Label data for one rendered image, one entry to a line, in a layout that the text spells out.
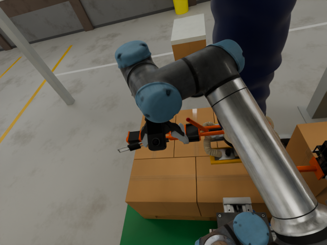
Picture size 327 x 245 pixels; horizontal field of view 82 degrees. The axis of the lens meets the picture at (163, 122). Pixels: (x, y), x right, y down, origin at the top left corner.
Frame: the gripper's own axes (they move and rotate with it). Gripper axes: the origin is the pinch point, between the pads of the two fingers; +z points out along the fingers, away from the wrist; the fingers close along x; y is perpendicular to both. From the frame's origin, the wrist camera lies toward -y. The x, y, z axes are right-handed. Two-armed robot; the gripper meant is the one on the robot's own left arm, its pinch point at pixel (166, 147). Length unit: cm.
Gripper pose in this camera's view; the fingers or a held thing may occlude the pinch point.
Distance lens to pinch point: 64.0
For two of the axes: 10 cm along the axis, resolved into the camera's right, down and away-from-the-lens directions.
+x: -9.7, 1.1, 2.1
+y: 0.5, -7.6, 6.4
